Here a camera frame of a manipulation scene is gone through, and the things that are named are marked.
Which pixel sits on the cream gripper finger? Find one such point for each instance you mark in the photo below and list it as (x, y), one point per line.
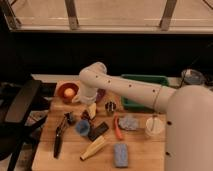
(92, 110)

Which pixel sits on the dark red grapes bunch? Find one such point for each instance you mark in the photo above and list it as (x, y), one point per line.
(85, 115)

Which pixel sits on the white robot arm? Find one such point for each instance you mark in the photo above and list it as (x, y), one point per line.
(188, 111)

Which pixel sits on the purple bowl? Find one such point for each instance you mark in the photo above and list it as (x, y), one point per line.
(100, 95)

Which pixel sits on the small striped round object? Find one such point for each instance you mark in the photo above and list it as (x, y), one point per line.
(110, 107)

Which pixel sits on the blue small cup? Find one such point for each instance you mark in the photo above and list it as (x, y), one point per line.
(82, 127)

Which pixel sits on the small black clip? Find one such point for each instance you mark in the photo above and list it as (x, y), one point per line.
(70, 118)

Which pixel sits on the black rectangular block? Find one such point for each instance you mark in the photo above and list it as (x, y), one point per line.
(98, 131)

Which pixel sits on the yellow ball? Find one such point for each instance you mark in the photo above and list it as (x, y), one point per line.
(68, 93)

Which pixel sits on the orange bowl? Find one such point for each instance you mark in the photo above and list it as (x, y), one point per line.
(63, 87)

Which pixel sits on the wooden cutting board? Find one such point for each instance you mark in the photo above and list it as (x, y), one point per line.
(144, 153)

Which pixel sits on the yellow corn toy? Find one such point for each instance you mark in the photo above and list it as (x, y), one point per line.
(93, 148)

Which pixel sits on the orange carrot toy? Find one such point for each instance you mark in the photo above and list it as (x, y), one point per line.
(118, 132)

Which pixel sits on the blue sponge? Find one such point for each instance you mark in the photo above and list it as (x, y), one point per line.
(120, 155)

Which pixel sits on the black office chair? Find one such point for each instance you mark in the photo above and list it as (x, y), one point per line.
(13, 129)

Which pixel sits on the green plastic tray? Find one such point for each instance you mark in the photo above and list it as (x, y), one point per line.
(133, 106)

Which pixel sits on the grey round object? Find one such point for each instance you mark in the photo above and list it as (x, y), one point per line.
(192, 77)

